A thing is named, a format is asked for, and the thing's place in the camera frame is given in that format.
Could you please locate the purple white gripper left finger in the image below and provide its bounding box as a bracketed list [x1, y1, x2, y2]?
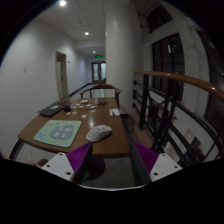
[42, 143, 93, 181]

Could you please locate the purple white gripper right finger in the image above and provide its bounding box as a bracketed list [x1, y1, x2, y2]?
[135, 143, 182, 181]

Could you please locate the green illustrated mouse pad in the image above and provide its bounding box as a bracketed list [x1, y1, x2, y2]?
[34, 120, 82, 148]

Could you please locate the white computer mouse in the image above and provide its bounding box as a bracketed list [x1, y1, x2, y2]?
[86, 125, 112, 142]

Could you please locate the wooden handrail with black railing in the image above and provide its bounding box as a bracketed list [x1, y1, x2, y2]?
[132, 71, 224, 166]

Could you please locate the small black box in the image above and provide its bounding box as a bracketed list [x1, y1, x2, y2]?
[64, 106, 71, 112]

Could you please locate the black laptop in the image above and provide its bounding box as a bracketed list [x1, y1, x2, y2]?
[39, 102, 69, 117]

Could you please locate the white notepad with pen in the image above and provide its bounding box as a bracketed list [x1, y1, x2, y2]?
[109, 109, 120, 116]

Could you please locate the wooden chair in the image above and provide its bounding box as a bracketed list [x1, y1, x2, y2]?
[80, 84, 121, 105]

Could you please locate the double glass door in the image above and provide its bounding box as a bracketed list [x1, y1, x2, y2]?
[91, 62, 106, 83]

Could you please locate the beige side door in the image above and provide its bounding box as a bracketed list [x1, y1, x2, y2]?
[55, 52, 69, 99]

